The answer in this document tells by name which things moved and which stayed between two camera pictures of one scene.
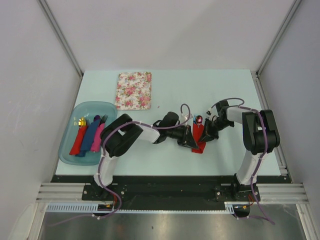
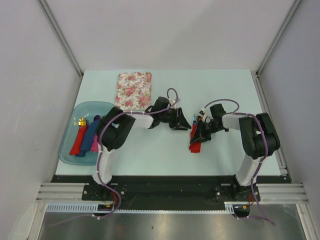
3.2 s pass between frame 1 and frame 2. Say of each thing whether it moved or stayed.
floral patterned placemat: stayed
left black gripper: moved
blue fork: stayed
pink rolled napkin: stayed
